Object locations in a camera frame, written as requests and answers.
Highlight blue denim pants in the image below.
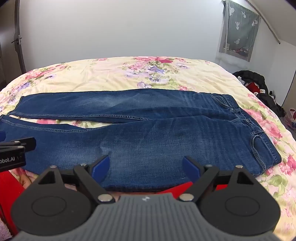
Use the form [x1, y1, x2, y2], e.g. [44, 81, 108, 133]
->
[0, 89, 282, 193]

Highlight grey patterned window curtain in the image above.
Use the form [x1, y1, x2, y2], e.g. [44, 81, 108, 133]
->
[218, 0, 262, 62]

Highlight wooden curtain rod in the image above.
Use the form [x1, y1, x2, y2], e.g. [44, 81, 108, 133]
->
[246, 0, 281, 44]

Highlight grey door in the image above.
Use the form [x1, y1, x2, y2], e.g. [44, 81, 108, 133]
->
[0, 0, 27, 90]

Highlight floral bedspread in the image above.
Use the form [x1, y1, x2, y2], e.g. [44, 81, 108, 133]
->
[0, 56, 296, 241]

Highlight red garment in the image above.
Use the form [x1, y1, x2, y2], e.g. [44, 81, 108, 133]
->
[245, 81, 261, 93]

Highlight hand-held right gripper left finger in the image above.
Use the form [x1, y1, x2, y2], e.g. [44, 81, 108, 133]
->
[34, 155, 116, 205]

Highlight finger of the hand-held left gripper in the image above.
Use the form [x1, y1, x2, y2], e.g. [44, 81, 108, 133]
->
[0, 137, 37, 152]

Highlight red cloth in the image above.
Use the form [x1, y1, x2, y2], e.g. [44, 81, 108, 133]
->
[0, 170, 193, 236]

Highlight pink bag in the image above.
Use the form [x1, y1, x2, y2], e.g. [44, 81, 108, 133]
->
[286, 108, 296, 128]

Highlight pile of dark clothes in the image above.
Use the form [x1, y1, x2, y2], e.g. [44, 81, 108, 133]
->
[232, 70, 287, 117]

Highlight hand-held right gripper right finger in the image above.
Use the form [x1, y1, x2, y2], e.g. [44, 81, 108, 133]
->
[179, 156, 260, 205]

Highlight white fluffy rug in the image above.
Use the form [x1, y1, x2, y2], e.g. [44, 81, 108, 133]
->
[0, 217, 12, 241]

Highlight grey-brown cabinet door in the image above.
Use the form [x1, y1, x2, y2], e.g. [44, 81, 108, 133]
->
[281, 68, 296, 112]

